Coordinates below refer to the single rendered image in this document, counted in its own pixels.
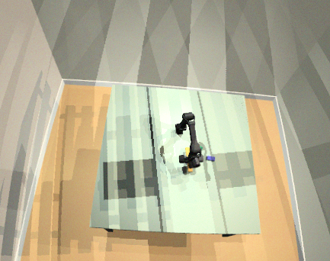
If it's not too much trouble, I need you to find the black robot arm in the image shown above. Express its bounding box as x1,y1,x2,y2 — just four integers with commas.
175,112,202,169

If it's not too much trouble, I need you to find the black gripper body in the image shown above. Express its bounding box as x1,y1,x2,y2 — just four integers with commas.
178,154,203,163

